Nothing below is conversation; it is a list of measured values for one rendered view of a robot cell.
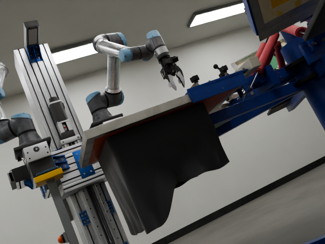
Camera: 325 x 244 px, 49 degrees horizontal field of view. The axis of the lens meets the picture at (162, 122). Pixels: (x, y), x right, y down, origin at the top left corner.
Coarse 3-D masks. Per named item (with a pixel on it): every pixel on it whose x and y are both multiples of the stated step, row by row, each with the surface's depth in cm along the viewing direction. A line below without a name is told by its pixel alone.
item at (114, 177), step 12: (108, 144) 149; (108, 156) 158; (108, 168) 169; (120, 168) 146; (108, 180) 180; (120, 180) 156; (120, 192) 162; (132, 192) 144; (120, 204) 176; (132, 204) 155; (132, 216) 161; (144, 216) 142; (132, 228) 175; (144, 228) 142
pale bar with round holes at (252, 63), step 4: (256, 56) 166; (248, 60) 165; (252, 60) 165; (256, 60) 165; (244, 64) 169; (248, 64) 166; (252, 64) 164; (256, 64) 164; (260, 64) 165; (240, 68) 172; (244, 68) 172; (248, 68) 167; (252, 68) 164; (256, 68) 168; (248, 72) 168; (252, 72) 172; (248, 76) 177
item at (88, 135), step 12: (228, 96) 181; (156, 108) 150; (168, 108) 152; (216, 108) 199; (120, 120) 145; (132, 120) 146; (144, 120) 150; (84, 132) 139; (96, 132) 141; (108, 132) 143; (84, 144) 150; (84, 156) 166
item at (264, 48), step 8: (288, 32) 191; (296, 32) 180; (304, 32) 181; (272, 40) 205; (264, 48) 204; (272, 48) 203; (280, 48) 239; (264, 56) 200; (272, 56) 236; (280, 56) 244; (264, 64) 198; (280, 64) 250
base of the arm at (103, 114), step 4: (100, 108) 242; (104, 108) 244; (92, 112) 243; (96, 112) 242; (100, 112) 241; (104, 112) 242; (108, 112) 245; (92, 116) 244; (96, 116) 241; (100, 116) 240; (104, 116) 240; (108, 116) 241; (96, 120) 240
